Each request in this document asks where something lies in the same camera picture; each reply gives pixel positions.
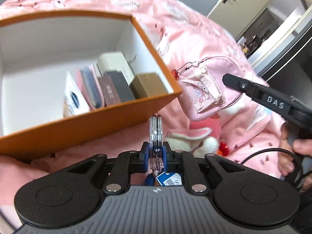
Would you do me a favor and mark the black box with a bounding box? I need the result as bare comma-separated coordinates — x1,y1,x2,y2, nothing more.
105,71,136,102

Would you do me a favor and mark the pink printed blanket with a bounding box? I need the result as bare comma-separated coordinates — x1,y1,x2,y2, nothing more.
0,0,303,228

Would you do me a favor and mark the grey wardrobe panel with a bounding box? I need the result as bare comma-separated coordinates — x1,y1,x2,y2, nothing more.
247,5,312,84

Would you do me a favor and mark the white box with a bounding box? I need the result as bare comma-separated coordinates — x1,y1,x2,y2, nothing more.
97,51,135,83

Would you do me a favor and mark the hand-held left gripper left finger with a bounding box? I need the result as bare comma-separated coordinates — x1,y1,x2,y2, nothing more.
65,141,150,193

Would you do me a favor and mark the pink notebook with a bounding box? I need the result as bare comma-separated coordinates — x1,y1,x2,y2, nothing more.
76,63,105,111

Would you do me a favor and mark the brown cardboard box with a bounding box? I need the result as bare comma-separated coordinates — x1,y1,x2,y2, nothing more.
130,73,168,99

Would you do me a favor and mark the crochet orange with red flower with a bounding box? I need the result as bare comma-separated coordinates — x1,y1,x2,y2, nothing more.
216,141,231,157

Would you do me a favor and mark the silver round compact case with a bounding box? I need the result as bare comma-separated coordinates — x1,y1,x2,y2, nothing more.
148,114,183,188

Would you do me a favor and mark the orange cardboard box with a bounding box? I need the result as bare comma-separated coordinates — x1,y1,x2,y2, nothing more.
0,10,184,161

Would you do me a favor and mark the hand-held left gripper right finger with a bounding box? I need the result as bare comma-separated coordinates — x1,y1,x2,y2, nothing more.
163,141,244,193

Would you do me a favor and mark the person's right hand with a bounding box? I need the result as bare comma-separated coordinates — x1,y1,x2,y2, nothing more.
278,121,312,176

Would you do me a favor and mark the pink mini backpack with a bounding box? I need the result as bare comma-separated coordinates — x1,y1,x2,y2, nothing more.
172,56,247,121

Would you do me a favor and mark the white crochet toy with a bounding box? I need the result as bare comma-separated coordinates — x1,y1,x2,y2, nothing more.
166,130,218,158

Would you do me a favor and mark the white packet with blue logo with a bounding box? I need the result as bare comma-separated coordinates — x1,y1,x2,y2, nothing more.
63,71,90,117

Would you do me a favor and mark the mauve box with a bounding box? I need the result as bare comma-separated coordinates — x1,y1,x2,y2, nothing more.
97,75,122,107

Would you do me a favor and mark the pink round plush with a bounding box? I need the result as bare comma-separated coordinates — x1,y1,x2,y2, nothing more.
190,118,221,140

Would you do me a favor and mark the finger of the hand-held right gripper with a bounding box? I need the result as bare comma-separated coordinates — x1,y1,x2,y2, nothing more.
222,73,256,100

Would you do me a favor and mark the black cable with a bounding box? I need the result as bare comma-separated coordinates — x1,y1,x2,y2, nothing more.
240,148,312,193

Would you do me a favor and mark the white door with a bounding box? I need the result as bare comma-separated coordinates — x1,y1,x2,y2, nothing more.
207,0,246,38

